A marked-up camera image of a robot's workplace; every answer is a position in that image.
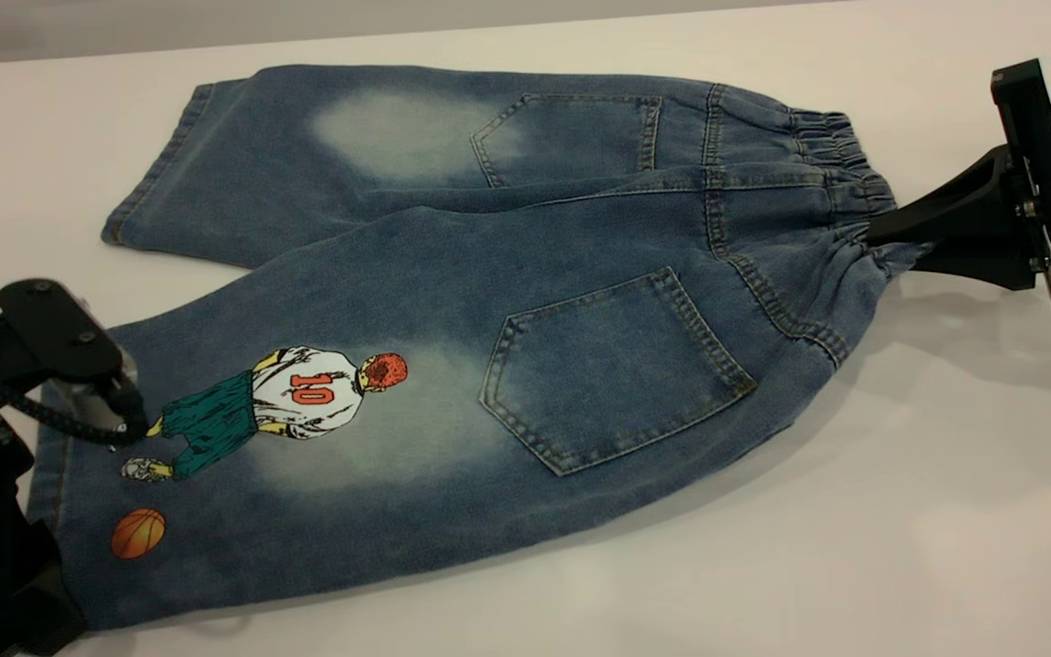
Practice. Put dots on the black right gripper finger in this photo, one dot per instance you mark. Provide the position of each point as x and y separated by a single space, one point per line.
963 205
991 266

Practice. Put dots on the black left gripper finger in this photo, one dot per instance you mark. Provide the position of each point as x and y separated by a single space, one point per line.
5 602

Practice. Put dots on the blue denim shorts basketball print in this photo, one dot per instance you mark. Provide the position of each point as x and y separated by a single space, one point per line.
580 274

